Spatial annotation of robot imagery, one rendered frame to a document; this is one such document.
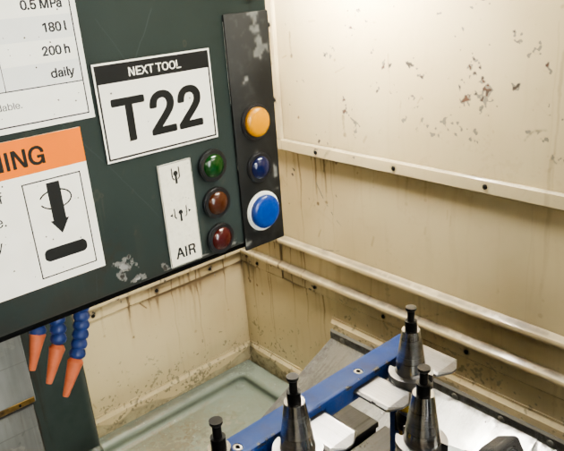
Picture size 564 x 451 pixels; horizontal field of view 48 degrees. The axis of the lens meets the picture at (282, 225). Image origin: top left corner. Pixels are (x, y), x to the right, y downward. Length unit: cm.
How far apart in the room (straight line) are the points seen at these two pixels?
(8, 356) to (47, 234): 77
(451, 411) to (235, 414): 70
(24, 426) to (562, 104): 110
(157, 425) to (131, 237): 146
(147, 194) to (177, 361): 147
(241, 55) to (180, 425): 152
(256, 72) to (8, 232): 23
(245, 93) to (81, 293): 20
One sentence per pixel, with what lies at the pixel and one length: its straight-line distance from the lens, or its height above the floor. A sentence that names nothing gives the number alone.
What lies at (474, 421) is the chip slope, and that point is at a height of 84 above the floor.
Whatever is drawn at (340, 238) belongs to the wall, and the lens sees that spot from 158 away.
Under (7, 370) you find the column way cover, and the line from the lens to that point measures 124.
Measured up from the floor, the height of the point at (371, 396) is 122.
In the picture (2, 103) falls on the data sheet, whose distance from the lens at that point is 44.
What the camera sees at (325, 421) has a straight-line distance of 87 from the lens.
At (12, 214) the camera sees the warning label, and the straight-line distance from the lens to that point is 45.
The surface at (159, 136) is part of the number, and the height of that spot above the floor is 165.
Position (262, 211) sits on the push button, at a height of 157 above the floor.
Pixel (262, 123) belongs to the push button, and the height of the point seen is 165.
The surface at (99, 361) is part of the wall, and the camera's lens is 180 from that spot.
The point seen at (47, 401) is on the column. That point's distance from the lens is 134.
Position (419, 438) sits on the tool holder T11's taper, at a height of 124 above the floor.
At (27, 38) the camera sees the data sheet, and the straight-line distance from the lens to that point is 45.
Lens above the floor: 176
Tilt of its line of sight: 21 degrees down
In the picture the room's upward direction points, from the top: 4 degrees counter-clockwise
